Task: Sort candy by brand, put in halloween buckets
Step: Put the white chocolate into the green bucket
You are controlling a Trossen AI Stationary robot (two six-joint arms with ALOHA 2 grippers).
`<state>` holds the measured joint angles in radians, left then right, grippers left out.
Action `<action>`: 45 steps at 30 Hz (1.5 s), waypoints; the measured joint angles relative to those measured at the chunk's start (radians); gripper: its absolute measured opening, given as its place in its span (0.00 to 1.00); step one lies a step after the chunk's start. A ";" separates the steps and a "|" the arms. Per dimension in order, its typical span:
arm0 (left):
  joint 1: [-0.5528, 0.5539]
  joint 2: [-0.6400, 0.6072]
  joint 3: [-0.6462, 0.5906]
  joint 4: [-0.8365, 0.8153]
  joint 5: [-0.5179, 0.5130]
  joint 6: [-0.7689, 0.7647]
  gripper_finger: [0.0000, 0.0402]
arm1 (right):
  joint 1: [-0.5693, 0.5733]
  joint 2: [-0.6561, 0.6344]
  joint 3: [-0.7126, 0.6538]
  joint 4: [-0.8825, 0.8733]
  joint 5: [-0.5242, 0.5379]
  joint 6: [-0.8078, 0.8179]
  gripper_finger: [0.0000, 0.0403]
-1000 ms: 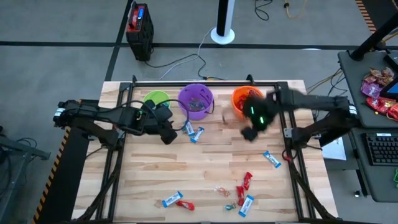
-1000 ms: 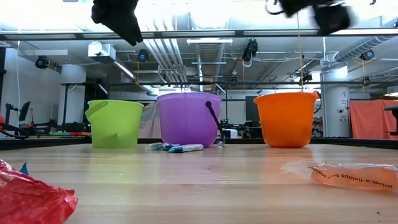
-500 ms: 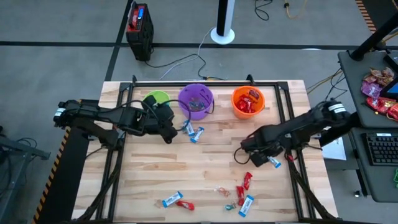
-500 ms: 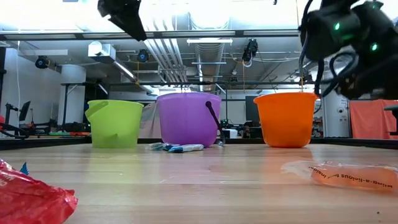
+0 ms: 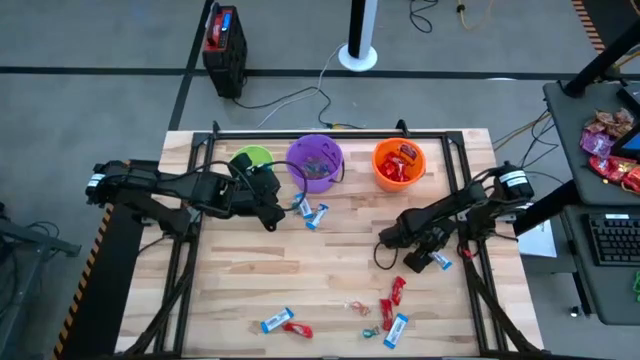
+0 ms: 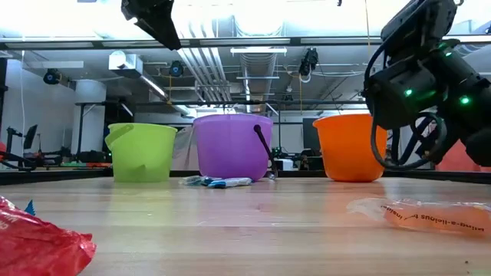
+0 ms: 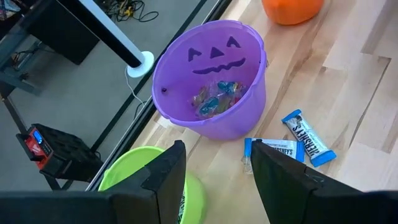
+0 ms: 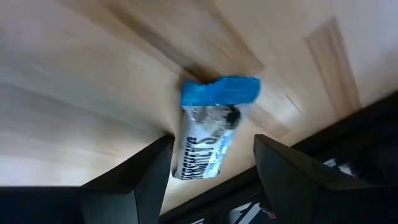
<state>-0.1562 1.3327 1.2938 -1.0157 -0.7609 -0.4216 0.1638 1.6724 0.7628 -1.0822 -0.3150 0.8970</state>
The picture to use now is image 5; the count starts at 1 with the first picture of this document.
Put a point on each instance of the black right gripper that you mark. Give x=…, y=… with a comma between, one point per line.
x=415, y=232

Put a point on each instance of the green plastic item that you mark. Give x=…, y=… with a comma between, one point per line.
x=637, y=285

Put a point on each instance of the blue white chocolate bar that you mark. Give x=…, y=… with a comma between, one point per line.
x=318, y=216
x=302, y=205
x=396, y=330
x=276, y=320
x=442, y=260

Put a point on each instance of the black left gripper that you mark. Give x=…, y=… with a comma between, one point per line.
x=250, y=192

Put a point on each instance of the black keyboard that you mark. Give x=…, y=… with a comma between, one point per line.
x=615, y=240

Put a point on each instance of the red candy bag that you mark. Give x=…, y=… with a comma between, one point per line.
x=632, y=180
x=607, y=167

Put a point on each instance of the black cart frame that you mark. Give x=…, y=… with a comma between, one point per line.
x=30, y=240

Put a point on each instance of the hazard striped floor ramp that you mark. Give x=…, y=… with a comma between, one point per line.
x=590, y=30
x=100, y=280

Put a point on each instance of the black monitor stand pole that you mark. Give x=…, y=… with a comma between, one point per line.
x=600, y=60

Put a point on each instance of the grey side desk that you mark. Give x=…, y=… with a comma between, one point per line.
x=570, y=150

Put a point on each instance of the green halloween bucket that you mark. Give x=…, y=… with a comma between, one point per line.
x=260, y=154

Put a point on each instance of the orange halloween bucket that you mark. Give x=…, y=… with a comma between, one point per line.
x=415, y=177

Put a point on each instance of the red black power station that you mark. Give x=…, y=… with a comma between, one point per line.
x=225, y=50

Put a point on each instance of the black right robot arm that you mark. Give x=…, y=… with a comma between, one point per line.
x=465, y=200

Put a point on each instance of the purple halloween bucket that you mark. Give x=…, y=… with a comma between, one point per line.
x=315, y=147

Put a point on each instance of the brown candy wrapper pile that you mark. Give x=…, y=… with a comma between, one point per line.
x=612, y=120

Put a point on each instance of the black white tower fan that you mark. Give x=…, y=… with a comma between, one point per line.
x=357, y=55

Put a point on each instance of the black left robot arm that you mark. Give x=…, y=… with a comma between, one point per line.
x=150, y=185

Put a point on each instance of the white paper sheet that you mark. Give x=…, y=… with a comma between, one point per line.
x=537, y=242

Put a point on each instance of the purple candy bag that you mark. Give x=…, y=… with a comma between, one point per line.
x=597, y=144

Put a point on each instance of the tablet with blue screen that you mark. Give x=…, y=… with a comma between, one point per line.
x=631, y=144

